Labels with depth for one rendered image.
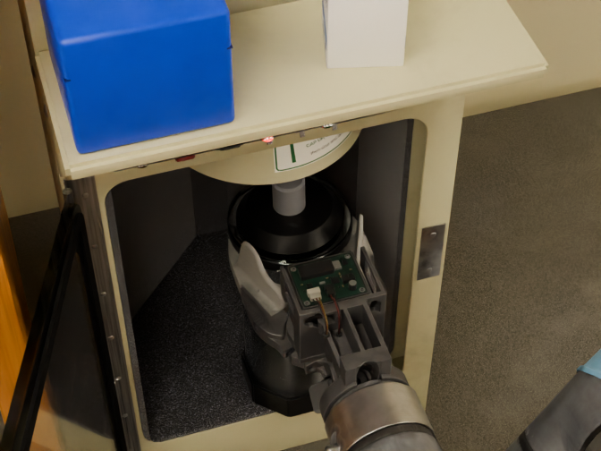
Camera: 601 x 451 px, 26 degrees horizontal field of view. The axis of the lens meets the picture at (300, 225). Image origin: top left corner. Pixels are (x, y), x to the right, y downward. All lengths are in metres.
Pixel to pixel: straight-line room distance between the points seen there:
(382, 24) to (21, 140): 0.76
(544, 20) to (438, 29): 0.77
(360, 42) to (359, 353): 0.25
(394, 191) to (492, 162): 0.48
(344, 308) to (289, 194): 0.13
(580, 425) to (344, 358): 0.18
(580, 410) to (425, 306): 0.30
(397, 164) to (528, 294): 0.40
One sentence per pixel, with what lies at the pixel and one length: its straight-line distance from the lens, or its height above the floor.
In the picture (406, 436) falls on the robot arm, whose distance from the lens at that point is 0.95.
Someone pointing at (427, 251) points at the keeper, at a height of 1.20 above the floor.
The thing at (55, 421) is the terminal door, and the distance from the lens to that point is 0.93.
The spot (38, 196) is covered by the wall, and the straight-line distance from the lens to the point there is 1.59.
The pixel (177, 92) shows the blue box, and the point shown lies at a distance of 0.78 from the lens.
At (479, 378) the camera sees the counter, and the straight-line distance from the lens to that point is 1.40.
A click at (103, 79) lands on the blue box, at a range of 0.77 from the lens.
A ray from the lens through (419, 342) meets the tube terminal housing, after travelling 1.26.
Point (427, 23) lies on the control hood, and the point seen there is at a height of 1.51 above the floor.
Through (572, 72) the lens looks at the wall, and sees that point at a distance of 1.74.
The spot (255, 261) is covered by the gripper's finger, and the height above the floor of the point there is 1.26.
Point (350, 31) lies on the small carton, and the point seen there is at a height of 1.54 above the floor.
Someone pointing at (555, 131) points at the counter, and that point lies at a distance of 1.66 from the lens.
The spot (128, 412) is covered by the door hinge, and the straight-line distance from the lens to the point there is 1.21.
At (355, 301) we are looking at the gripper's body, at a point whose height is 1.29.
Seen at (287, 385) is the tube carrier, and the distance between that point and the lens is 1.23.
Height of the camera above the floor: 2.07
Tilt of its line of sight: 48 degrees down
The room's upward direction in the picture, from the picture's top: straight up
